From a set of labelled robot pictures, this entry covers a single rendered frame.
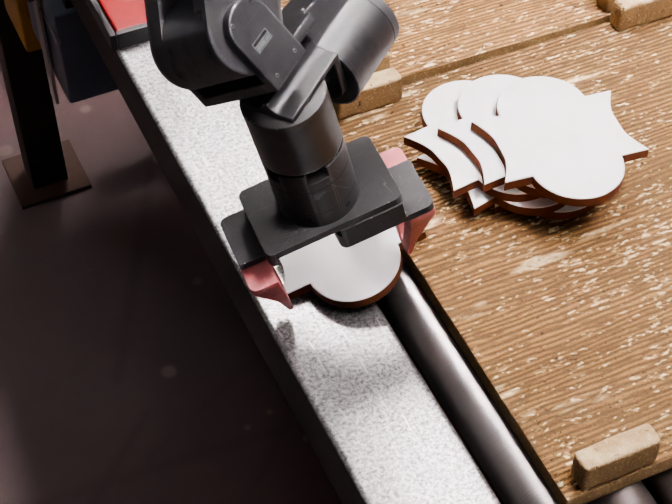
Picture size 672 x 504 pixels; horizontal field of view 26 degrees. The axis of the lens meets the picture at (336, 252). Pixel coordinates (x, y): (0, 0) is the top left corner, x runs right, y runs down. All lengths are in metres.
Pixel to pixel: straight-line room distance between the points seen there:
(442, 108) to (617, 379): 0.27
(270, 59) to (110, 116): 1.71
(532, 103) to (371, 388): 0.27
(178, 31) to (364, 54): 0.13
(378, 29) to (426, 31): 0.33
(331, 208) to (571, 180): 0.21
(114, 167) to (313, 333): 1.45
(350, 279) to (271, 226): 0.11
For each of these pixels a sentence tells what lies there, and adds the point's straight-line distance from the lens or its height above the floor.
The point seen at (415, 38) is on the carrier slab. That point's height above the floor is 0.94.
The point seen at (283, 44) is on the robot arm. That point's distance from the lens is 0.90.
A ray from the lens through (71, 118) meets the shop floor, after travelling 2.60.
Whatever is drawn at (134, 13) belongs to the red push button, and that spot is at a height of 0.93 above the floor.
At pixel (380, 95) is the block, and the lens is 1.21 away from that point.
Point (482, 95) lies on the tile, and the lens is 1.18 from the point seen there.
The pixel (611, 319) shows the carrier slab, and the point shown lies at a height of 0.94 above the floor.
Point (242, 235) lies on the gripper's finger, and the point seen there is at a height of 1.00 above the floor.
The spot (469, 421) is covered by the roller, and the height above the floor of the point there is 0.91.
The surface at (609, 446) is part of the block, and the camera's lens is 0.98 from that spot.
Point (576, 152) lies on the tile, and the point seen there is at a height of 0.98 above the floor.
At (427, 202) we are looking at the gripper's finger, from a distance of 1.01.
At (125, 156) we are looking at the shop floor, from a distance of 2.52.
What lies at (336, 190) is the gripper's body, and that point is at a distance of 0.97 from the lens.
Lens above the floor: 1.77
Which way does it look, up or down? 49 degrees down
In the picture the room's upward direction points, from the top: straight up
